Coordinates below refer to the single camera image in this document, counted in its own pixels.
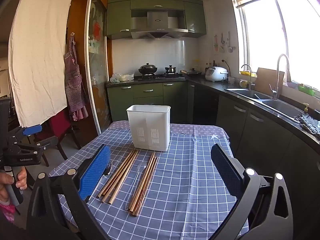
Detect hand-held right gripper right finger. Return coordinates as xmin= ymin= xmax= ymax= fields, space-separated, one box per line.
xmin=210 ymin=144 xmax=294 ymax=240

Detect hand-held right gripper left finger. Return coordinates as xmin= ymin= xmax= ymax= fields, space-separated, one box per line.
xmin=26 ymin=144 xmax=112 ymax=240

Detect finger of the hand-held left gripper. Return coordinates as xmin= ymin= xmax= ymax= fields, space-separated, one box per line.
xmin=8 ymin=124 xmax=43 ymax=143
xmin=14 ymin=136 xmax=58 ymax=153

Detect black fork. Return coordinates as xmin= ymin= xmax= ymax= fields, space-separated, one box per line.
xmin=91 ymin=161 xmax=113 ymax=200

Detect clear plastic spoon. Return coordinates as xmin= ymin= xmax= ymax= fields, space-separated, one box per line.
xmin=125 ymin=160 xmax=148 ymax=210

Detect white plastic utensil holder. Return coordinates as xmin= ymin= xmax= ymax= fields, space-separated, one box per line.
xmin=126 ymin=104 xmax=171 ymax=152

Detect person's left forearm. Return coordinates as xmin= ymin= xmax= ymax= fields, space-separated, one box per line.
xmin=0 ymin=199 xmax=16 ymax=223

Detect person's left hand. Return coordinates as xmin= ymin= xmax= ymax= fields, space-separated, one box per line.
xmin=0 ymin=166 xmax=27 ymax=205

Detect red wooden chair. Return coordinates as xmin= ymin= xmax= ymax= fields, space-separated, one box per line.
xmin=35 ymin=115 xmax=80 ymax=167

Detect blue checkered tablecloth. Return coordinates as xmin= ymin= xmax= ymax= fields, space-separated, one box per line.
xmin=49 ymin=121 xmax=248 ymax=240

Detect purple patterned cloth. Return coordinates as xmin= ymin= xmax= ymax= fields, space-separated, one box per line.
xmin=107 ymin=120 xmax=229 ymax=140

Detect purple checkered apron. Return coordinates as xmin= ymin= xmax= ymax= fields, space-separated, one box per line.
xmin=64 ymin=33 xmax=89 ymax=122

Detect white hanging sheet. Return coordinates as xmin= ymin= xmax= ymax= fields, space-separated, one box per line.
xmin=8 ymin=0 xmax=72 ymax=128

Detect glass sliding door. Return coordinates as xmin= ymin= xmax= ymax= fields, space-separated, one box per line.
xmin=85 ymin=0 xmax=113 ymax=135

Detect steel double sink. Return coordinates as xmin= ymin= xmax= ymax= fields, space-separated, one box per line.
xmin=225 ymin=87 xmax=310 ymax=124

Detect black kitchen countertop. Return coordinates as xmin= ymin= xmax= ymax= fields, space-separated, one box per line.
xmin=106 ymin=76 xmax=320 ymax=145

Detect grey dish cloth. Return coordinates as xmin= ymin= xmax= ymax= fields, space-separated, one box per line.
xmin=294 ymin=114 xmax=320 ymax=137

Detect white plastic bag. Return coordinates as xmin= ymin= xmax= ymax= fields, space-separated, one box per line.
xmin=110 ymin=72 xmax=135 ymax=83

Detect white rice cooker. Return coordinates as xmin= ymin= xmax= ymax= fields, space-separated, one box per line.
xmin=205 ymin=66 xmax=229 ymax=82

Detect brown cutting board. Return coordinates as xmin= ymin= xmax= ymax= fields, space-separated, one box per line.
xmin=254 ymin=67 xmax=285 ymax=94

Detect tall steel faucet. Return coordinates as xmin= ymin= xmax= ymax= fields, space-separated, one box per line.
xmin=271 ymin=54 xmax=290 ymax=100

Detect frying pan with lid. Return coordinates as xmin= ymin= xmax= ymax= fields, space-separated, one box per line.
xmin=181 ymin=68 xmax=202 ymax=77

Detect gas stove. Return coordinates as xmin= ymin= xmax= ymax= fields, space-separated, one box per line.
xmin=134 ymin=73 xmax=186 ymax=80

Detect green sill container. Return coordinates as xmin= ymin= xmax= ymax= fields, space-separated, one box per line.
xmin=297 ymin=84 xmax=315 ymax=96

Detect black wok with lid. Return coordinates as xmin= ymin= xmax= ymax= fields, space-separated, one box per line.
xmin=138 ymin=63 xmax=158 ymax=77

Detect hanging kitchen tools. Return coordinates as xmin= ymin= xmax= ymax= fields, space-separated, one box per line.
xmin=214 ymin=31 xmax=237 ymax=53

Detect green upper kitchen cabinets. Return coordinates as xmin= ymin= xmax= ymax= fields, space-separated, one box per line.
xmin=106 ymin=0 xmax=207 ymax=40

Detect kitchen window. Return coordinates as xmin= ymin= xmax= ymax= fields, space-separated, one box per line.
xmin=235 ymin=0 xmax=320 ymax=90

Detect steel range hood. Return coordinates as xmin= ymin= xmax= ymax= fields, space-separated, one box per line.
xmin=130 ymin=9 xmax=188 ymax=40

